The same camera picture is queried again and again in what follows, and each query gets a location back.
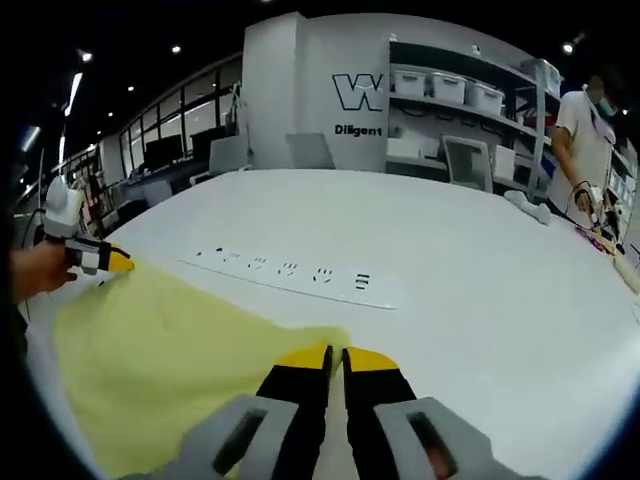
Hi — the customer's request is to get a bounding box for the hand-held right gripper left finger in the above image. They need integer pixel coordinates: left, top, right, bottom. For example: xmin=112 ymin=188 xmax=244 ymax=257
xmin=179 ymin=344 xmax=334 ymax=480

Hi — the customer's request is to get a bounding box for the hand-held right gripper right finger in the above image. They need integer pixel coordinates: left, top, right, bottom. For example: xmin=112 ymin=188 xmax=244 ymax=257
xmin=341 ymin=346 xmax=494 ymax=480

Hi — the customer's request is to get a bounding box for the yellow black blue garment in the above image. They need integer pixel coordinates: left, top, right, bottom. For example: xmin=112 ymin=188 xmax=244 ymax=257
xmin=52 ymin=257 xmax=351 ymax=480

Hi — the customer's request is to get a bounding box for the person's left hand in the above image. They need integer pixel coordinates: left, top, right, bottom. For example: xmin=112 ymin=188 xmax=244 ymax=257
xmin=12 ymin=239 xmax=81 ymax=304

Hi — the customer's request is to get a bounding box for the black monitor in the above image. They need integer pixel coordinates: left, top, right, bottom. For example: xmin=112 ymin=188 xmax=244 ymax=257
xmin=189 ymin=127 xmax=227 ymax=157
xmin=143 ymin=134 xmax=186 ymax=169

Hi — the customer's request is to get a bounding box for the white office chair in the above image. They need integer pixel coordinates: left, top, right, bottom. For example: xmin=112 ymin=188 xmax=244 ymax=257
xmin=189 ymin=137 xmax=252 ymax=187

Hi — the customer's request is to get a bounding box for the white table socket panel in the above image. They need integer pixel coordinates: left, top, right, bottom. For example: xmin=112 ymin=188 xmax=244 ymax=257
xmin=178 ymin=247 xmax=401 ymax=311

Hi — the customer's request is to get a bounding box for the grey chair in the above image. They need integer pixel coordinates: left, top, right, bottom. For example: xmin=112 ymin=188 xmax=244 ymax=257
xmin=285 ymin=132 xmax=336 ymax=171

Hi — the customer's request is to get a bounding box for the white cloth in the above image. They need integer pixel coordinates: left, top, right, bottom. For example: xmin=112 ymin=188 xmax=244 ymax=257
xmin=503 ymin=189 xmax=553 ymax=224

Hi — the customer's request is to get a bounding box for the white mesh chair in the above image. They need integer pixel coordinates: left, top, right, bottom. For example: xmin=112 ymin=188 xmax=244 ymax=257
xmin=442 ymin=135 xmax=494 ymax=194

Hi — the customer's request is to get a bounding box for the wooden object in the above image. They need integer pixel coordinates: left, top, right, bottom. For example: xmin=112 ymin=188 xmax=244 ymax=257
xmin=612 ymin=252 xmax=640 ymax=294

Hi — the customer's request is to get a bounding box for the grey metal shelf rack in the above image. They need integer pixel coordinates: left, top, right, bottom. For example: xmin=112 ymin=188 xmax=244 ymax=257
xmin=384 ymin=37 xmax=564 ymax=199

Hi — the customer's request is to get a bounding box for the white storage bin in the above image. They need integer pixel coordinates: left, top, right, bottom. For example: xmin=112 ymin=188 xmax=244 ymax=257
xmin=392 ymin=69 xmax=434 ymax=97
xmin=432 ymin=72 xmax=469 ymax=104
xmin=464 ymin=82 xmax=504 ymax=117

